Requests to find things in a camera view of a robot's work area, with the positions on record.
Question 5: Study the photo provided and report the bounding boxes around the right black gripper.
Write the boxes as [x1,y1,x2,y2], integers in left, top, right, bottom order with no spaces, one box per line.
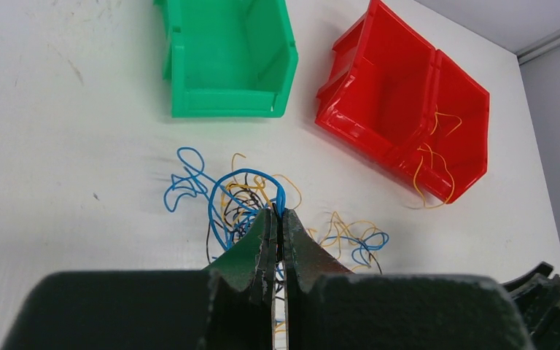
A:
[502,262,560,349]

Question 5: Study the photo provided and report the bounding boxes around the green plastic bin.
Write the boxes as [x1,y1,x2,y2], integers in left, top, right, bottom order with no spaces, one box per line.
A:
[154,0,298,118]

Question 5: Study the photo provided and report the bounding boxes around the blue black wire bundle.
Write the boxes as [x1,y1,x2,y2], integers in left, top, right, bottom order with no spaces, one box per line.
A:
[163,147,391,334]

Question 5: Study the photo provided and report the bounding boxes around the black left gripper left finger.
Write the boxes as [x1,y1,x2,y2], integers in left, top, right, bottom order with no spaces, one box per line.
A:
[3,209,278,349]

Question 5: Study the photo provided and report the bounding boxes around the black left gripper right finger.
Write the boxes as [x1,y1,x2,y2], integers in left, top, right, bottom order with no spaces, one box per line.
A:
[281,209,534,349]

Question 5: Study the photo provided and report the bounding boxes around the yellow wires in red bin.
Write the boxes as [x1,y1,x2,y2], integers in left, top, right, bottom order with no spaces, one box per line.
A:
[405,111,464,210]

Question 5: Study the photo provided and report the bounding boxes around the red plastic double bin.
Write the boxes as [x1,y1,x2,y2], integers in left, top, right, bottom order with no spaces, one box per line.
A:
[315,1,490,204]

